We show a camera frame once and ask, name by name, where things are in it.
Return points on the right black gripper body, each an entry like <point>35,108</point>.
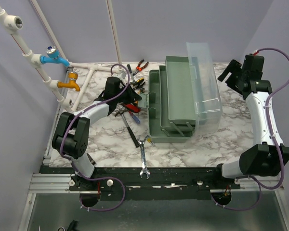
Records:
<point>236,86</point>

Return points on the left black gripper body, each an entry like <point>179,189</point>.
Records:
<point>123,97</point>

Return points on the red black utility knife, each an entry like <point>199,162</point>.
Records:
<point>131,107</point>

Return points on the blue red screwdriver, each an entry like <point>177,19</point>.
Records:
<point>134,117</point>

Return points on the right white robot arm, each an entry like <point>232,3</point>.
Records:
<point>268,154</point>

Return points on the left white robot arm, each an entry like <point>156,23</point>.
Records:
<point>71,135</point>

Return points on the yellow black pliers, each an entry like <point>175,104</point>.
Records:
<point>142,90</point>

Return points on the orange black long-nose pliers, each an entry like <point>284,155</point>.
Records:
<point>139,67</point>

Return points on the orange plastic tap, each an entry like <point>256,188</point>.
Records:
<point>71,84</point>

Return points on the blue plastic tap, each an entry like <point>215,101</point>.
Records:
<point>53,56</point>

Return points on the silver open-end wrench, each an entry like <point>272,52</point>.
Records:
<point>144,170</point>

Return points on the silver socket bar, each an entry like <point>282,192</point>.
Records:
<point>91,159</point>

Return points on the white pvc pipe assembly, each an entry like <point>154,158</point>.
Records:
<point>12,25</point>

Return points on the claw hammer black handle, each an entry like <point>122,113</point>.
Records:
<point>121,113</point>

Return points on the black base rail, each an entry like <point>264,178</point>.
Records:
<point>164,183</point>

